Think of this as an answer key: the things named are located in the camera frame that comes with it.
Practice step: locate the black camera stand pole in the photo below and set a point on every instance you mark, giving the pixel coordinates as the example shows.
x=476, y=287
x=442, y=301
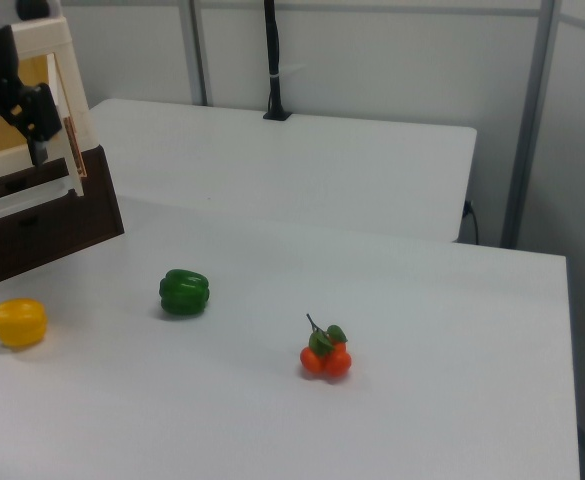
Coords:
x=273, y=50

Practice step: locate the grey partition frame post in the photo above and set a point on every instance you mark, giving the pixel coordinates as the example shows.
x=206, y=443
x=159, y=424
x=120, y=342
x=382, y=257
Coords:
x=529, y=125
x=194, y=50

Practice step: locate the dark brown wooden box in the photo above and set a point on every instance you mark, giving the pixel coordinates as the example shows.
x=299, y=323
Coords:
x=47, y=240

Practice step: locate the green bell pepper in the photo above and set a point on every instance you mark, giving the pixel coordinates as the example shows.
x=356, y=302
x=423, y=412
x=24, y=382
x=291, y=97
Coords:
x=184, y=292

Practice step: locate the orange tomato cluster with leaves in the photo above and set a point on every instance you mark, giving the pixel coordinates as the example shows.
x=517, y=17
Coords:
x=334, y=362

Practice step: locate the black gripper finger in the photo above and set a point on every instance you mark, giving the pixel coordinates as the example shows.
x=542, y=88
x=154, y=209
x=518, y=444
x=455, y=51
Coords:
x=39, y=115

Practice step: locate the cream plastic storage cabinet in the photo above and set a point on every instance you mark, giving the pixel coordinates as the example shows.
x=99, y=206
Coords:
x=37, y=35

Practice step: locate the cream ribbed cabinet door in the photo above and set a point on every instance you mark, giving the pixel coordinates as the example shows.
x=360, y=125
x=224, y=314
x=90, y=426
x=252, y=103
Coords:
x=74, y=150

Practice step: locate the yellow bell pepper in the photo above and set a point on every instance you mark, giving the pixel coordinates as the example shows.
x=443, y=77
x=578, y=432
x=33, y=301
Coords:
x=19, y=322

